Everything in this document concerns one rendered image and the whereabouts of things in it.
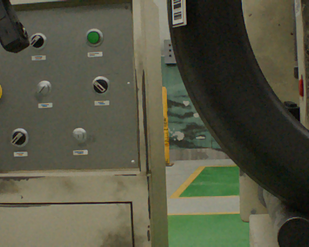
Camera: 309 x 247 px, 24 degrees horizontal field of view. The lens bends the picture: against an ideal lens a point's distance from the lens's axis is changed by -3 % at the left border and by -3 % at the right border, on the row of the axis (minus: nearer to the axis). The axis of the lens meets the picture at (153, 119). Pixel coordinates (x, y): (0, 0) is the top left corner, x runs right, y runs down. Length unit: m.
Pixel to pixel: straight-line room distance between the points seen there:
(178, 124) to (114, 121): 8.40
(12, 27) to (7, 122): 0.65
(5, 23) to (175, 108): 8.99
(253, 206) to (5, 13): 0.50
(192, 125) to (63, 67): 8.38
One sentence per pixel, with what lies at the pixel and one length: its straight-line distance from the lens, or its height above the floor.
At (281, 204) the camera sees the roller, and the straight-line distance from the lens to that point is 0.92.
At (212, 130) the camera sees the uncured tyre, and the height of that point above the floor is 1.02.
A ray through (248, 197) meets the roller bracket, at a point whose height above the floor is 0.89.
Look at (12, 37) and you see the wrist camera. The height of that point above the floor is 1.14.
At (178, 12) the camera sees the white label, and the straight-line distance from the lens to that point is 0.82.
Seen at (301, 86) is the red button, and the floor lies 1.06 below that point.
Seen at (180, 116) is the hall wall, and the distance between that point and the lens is 9.89.
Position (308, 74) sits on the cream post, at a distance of 1.18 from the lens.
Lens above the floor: 1.08
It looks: 3 degrees down
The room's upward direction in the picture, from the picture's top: 3 degrees counter-clockwise
